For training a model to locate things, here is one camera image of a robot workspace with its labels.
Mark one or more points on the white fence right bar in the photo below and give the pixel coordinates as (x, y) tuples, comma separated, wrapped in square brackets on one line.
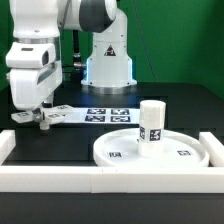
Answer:
[(214, 148)]

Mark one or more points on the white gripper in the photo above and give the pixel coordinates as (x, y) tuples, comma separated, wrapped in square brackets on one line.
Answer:
[(31, 87)]

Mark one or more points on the white marker sheet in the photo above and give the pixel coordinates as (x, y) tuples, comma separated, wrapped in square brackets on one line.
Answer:
[(104, 116)]

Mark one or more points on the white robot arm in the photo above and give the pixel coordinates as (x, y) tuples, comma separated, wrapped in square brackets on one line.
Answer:
[(34, 59)]

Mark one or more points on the black camera pole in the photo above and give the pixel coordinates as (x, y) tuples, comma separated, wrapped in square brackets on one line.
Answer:
[(77, 61)]

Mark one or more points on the white fence bar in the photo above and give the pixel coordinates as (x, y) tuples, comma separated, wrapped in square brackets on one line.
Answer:
[(7, 144), (214, 148), (110, 180)]

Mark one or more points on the white cross table base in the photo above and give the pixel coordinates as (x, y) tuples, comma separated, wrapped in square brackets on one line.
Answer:
[(51, 116)]

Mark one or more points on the white round table top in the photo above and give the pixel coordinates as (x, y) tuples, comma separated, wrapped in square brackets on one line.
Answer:
[(175, 150)]

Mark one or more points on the white fence left bar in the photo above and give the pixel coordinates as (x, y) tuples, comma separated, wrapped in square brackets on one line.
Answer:
[(7, 144)]

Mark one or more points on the white fence front bar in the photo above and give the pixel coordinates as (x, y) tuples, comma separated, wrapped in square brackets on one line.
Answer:
[(110, 180)]

